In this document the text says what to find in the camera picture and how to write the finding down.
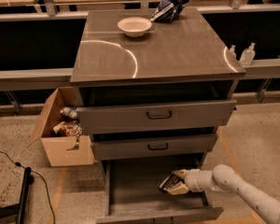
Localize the black stand leg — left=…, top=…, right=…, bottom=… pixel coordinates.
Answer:
left=0, top=166, right=35, bottom=224

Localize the grey drawer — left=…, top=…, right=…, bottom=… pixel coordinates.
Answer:
left=77, top=99, right=236, bottom=134
left=91, top=133, right=217, bottom=160
left=96, top=154, right=223, bottom=224

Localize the black floor cable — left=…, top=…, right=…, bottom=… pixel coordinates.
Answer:
left=0, top=147, right=56, bottom=224

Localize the small clear bottle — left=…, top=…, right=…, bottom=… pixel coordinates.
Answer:
left=229, top=45, right=236, bottom=59

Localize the white paper bowl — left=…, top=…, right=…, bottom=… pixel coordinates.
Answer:
left=118, top=17, right=152, bottom=37

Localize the grey drawer cabinet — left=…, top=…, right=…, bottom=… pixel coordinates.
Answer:
left=69, top=7, right=246, bottom=224

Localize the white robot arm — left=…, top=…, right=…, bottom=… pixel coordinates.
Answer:
left=159, top=164, right=280, bottom=224

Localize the grey middle drawer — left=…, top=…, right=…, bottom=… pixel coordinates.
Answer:
left=91, top=133, right=217, bottom=160

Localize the cardboard box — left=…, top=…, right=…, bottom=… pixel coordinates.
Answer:
left=28, top=87, right=94, bottom=166

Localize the grey bottom drawer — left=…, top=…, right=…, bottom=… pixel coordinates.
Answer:
left=96, top=154, right=223, bottom=224

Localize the clear sanitizer bottle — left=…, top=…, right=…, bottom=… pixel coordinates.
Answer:
left=240, top=43, right=255, bottom=65

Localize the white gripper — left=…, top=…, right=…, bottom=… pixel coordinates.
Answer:
left=164, top=169, right=216, bottom=195

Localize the grey top drawer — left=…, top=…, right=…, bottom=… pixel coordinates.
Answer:
left=77, top=99, right=236, bottom=134

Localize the crumpled snack bag in box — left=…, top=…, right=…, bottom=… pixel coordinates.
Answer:
left=52, top=120, right=83, bottom=137

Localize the white packet in box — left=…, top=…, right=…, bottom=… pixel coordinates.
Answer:
left=60, top=106, right=77, bottom=119

